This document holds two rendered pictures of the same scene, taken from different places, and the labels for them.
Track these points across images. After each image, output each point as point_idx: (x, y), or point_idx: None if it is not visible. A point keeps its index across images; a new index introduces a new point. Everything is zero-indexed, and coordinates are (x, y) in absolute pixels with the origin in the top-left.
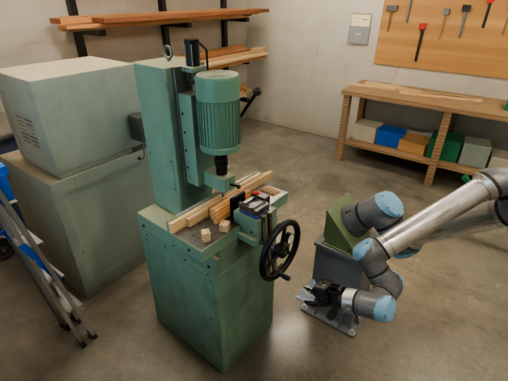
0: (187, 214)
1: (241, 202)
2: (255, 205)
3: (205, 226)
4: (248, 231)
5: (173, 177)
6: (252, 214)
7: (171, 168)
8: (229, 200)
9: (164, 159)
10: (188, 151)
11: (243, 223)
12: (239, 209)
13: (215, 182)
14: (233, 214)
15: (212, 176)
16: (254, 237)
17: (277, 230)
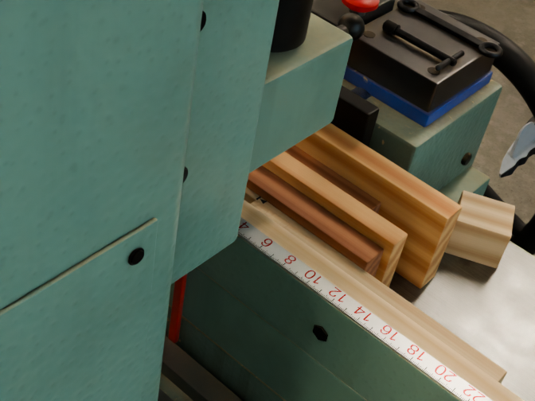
0: (469, 370)
1: (429, 75)
2: (460, 33)
3: (459, 324)
4: (451, 173)
5: (134, 371)
6: (479, 74)
7: (134, 307)
8: (339, 140)
9: (36, 327)
10: (216, 13)
11: (442, 160)
12: (399, 124)
13: (287, 112)
14: (415, 163)
15: (275, 89)
16: (462, 172)
17: (524, 51)
